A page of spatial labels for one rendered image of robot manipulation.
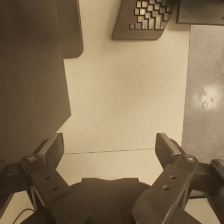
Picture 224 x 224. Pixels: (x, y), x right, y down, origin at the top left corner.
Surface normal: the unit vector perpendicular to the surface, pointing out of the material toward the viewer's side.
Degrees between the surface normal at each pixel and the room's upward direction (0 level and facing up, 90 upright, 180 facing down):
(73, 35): 0
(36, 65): 86
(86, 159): 0
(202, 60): 0
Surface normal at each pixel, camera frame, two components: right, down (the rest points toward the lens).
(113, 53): 0.02, 0.30
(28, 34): 1.00, -0.04
